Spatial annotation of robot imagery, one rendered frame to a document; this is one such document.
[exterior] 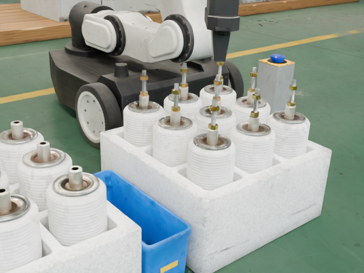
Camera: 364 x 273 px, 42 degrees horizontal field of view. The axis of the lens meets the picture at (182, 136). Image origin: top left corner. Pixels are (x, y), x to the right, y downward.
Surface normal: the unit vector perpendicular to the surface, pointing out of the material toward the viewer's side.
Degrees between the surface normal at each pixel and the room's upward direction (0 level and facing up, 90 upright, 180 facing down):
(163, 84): 46
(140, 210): 88
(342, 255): 0
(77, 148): 0
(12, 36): 90
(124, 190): 88
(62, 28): 90
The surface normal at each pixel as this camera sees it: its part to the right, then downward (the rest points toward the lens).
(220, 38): 0.01, 0.40
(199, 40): 0.65, 0.29
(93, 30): -0.76, 0.24
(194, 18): 0.53, -0.32
